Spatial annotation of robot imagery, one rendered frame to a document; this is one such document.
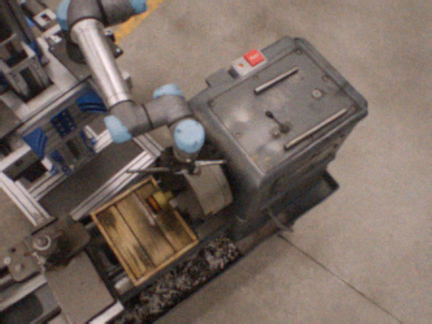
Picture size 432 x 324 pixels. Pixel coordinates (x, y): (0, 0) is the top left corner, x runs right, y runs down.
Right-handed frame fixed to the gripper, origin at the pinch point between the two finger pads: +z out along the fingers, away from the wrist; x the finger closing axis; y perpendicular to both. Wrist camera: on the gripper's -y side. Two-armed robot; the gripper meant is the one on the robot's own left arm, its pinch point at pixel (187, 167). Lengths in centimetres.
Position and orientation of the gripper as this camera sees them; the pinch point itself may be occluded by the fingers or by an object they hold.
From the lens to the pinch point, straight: 139.6
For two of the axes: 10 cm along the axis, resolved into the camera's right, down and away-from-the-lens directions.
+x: 1.8, 9.6, -2.3
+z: -1.5, 2.6, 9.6
